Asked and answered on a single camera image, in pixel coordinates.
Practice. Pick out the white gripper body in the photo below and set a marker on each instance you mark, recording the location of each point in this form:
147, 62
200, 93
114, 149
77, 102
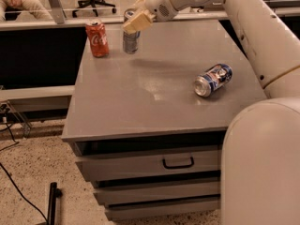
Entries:
157, 3

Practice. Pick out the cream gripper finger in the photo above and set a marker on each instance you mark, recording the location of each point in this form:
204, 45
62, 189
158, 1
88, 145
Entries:
137, 20
140, 4

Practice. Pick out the silver redbull can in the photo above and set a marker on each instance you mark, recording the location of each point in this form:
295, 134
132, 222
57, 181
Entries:
130, 41

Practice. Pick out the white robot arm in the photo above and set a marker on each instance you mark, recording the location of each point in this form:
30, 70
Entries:
260, 158

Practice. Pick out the red coke can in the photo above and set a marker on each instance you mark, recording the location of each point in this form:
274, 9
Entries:
96, 34

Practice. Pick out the blue pepsi can lying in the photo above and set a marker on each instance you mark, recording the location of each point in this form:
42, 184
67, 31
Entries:
212, 79

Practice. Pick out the black office chair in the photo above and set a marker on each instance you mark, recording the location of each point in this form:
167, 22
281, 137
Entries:
93, 4

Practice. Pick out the grey drawer cabinet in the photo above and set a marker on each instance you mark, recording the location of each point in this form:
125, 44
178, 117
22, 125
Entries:
130, 111

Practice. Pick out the seated person beige trousers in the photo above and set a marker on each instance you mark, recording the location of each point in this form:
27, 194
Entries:
22, 0

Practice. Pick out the grey metal railing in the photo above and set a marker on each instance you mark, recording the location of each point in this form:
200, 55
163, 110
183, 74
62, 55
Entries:
62, 16

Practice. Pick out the black floor stand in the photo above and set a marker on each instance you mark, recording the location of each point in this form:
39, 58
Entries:
54, 195

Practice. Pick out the black drawer handle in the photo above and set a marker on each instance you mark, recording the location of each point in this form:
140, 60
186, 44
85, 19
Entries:
178, 163

